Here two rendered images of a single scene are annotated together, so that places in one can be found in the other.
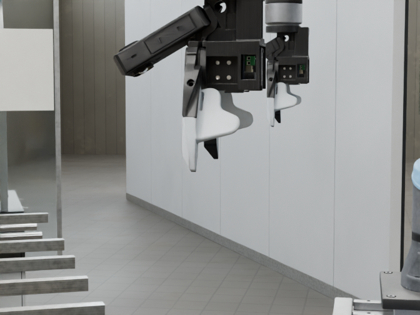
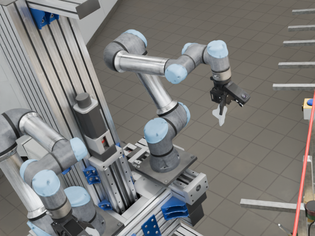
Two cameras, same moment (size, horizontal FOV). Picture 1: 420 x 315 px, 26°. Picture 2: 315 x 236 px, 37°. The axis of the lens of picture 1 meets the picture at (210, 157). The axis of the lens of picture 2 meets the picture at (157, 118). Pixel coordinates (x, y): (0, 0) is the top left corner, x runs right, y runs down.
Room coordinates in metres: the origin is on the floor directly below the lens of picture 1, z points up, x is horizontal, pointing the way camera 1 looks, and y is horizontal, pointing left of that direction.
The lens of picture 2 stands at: (2.37, 0.90, 2.55)
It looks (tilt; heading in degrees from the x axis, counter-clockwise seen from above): 35 degrees down; 224
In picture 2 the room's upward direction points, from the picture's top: 16 degrees counter-clockwise
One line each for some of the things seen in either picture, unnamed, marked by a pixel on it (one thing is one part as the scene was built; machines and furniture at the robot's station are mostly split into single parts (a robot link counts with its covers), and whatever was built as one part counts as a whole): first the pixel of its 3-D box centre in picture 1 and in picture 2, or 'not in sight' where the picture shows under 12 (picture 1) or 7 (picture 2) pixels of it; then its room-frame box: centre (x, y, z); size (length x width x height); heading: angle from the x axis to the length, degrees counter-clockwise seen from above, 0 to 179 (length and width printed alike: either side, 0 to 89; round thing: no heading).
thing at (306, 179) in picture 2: not in sight; (309, 195); (0.96, 0.31, 0.89); 0.03 x 0.03 x 0.48; 15
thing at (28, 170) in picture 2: not in sight; (40, 172); (1.79, -0.24, 1.61); 0.11 x 0.11 x 0.08; 73
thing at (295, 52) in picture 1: (287, 56); (65, 222); (1.84, -0.15, 1.46); 0.09 x 0.08 x 0.12; 80
